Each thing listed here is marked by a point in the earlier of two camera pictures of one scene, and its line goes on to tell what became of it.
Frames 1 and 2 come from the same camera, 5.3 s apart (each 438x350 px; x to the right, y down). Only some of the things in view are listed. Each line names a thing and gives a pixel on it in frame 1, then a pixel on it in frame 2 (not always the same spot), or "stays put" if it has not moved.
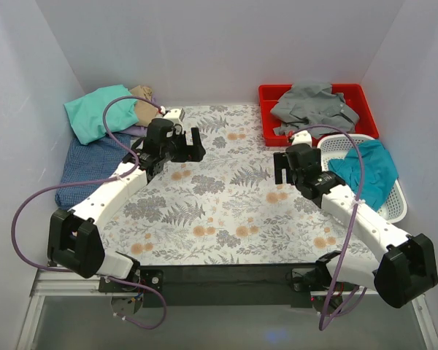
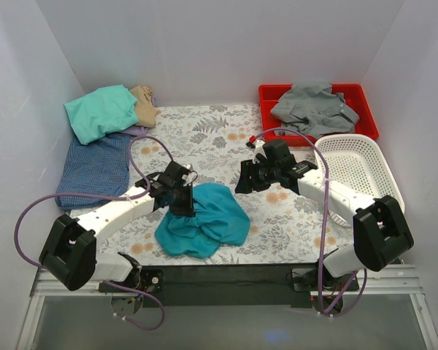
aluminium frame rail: [47, 281] stays put
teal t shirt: [379, 172] to [220, 218]
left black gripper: [186, 149] to [182, 207]
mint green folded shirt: [85, 113] stays put
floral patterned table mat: [231, 208] stays put
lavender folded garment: [137, 130] stays put
